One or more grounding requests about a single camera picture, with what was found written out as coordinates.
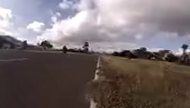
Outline tall thin tree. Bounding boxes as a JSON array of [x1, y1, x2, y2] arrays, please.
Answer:
[[81, 40, 91, 54]]

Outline pale concrete kerb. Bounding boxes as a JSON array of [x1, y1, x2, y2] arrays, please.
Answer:
[[88, 54, 104, 108]]

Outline row of buildings and trees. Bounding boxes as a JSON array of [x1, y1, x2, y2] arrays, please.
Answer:
[[111, 41, 190, 66]]

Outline dark tree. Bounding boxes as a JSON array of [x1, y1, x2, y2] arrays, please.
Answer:
[[39, 39, 55, 51]]

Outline dark grey asphalt road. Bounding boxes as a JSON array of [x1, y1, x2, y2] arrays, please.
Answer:
[[0, 45, 100, 108]]

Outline dry brown grass field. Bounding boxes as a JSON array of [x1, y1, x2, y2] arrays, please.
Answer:
[[84, 53, 190, 108]]

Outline sign on tall pole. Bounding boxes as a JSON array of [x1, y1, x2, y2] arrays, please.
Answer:
[[178, 43, 190, 65]]

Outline long low dark building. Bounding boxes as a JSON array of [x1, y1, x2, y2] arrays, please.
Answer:
[[0, 34, 24, 52]]

